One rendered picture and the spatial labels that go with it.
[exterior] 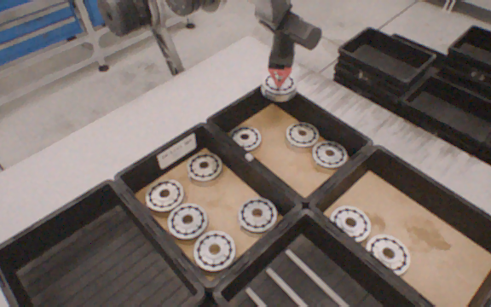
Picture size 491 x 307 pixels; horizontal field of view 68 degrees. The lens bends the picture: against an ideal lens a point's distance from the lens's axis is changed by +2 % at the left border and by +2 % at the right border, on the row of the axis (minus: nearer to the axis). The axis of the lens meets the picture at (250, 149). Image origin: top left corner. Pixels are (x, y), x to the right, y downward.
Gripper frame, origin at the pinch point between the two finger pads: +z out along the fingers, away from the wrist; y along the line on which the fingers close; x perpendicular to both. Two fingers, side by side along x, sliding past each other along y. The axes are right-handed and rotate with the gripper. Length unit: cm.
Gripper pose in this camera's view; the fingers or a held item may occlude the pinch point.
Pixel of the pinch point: (280, 78)
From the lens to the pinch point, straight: 108.1
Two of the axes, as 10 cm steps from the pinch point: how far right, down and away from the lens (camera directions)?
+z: -0.1, 6.7, 7.5
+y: 1.7, -7.3, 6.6
